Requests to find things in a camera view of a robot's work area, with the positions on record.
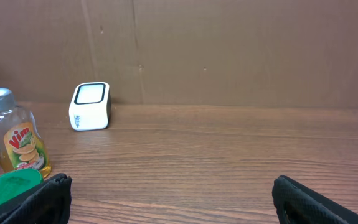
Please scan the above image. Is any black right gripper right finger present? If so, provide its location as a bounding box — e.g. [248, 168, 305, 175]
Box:
[272, 175, 358, 224]

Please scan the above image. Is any yellow Vim dish soap bottle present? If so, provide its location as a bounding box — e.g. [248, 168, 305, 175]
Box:
[0, 88, 52, 178]

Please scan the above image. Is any white barcode scanner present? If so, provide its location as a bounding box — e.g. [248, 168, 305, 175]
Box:
[68, 82, 111, 131]

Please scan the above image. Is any green-capped white bottle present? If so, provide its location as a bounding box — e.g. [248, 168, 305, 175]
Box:
[0, 169, 43, 205]

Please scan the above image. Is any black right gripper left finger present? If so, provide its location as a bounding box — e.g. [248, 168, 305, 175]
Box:
[0, 173, 72, 224]

